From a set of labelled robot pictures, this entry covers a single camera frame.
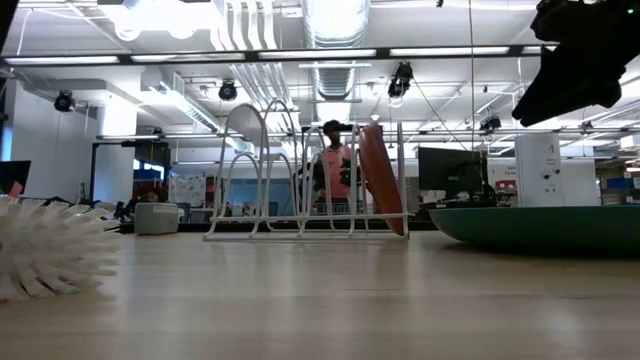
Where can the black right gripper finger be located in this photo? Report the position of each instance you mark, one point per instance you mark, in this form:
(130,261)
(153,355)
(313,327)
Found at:
(590,95)
(547,80)

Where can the person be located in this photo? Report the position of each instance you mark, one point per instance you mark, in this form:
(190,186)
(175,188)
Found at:
(336,170)

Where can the white tall cabinet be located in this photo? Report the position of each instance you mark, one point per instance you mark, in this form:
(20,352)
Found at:
(537,165)

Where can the plain orange plate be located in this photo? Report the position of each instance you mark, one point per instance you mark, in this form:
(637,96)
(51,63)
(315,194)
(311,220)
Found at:
(380,175)

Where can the small grey white device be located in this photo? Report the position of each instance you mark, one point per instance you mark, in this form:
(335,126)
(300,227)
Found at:
(156,218)

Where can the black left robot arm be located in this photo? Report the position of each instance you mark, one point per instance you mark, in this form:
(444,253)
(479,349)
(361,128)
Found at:
(6,17)

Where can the large green plate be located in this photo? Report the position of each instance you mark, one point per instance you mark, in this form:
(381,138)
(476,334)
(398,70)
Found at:
(540,227)

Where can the black metal gantry frame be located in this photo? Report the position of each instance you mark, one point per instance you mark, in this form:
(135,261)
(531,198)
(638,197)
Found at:
(115,144)

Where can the black ceiling camera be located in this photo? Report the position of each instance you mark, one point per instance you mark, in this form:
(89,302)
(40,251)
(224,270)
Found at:
(491,123)
(401,80)
(227,91)
(63,101)

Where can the black computer monitor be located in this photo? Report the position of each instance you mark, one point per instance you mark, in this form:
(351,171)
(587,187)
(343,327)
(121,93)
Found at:
(450,172)
(14,176)

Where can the black background robot arm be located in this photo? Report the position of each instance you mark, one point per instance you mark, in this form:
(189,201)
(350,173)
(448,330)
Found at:
(306,187)

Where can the white paper poster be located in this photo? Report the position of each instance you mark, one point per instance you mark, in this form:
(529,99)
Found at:
(187,190)

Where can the white bristle dish brush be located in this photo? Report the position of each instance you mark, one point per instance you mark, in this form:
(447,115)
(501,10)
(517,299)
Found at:
(45,250)

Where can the silver ventilation duct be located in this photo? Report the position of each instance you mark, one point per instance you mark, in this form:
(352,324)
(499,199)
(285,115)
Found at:
(336,75)

